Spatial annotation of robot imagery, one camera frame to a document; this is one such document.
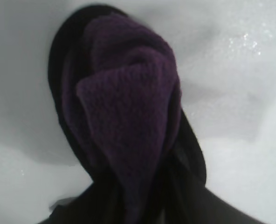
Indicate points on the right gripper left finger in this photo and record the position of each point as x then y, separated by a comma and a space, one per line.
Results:
77, 214

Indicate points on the black and purple cloth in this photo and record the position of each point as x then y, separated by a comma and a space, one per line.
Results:
128, 105

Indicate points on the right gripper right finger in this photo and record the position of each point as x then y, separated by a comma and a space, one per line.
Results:
222, 210

